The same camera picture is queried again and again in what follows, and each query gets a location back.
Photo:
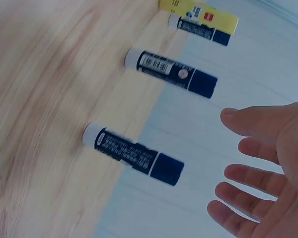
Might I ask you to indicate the person's right hand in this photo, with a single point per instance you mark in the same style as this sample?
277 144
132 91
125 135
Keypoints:
288 173

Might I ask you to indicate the person's right thumb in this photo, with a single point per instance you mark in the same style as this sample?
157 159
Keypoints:
250 121

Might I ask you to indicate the dark blue glue stick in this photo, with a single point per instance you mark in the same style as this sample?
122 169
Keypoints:
134 153
171 72
203 31

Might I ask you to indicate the yellow box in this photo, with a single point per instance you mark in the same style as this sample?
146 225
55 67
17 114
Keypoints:
213 17

